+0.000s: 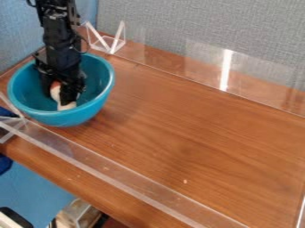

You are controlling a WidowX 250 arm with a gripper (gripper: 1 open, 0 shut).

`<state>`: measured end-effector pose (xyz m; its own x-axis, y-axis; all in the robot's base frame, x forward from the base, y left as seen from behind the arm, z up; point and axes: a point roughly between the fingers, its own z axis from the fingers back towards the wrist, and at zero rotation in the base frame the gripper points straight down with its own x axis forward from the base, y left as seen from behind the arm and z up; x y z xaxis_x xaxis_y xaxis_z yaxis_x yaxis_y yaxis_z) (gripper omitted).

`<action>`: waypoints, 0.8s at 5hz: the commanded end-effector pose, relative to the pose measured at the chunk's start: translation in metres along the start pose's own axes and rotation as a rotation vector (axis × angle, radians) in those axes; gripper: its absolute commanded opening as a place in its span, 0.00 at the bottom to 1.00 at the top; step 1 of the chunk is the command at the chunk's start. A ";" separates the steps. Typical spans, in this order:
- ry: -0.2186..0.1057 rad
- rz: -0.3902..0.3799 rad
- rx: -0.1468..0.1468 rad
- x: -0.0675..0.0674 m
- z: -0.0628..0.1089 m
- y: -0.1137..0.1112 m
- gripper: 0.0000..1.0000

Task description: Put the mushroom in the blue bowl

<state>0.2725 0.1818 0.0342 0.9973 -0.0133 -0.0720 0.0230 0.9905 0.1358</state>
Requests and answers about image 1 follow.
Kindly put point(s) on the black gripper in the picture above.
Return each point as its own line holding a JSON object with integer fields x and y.
{"x": 59, "y": 64}

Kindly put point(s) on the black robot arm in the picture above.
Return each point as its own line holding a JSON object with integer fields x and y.
{"x": 59, "y": 20}

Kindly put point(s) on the blue plastic bowl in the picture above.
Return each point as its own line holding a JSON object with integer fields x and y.
{"x": 26, "y": 94}

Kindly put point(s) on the clear acrylic front barrier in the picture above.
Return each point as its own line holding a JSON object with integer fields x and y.
{"x": 125, "y": 179}

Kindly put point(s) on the clear acrylic barrier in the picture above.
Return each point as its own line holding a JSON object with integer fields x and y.
{"x": 125, "y": 179}
{"x": 261, "y": 81}

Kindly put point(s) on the grey metal table leg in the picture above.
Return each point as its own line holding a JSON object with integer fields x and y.
{"x": 77, "y": 215}

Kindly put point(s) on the black and white floor object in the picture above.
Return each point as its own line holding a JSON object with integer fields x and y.
{"x": 13, "y": 220}

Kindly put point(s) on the clear acrylic back barrier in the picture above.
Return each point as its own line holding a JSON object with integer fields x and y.
{"x": 261, "y": 81}

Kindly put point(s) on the clear acrylic corner bracket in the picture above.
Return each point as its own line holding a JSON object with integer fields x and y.
{"x": 104, "y": 43}

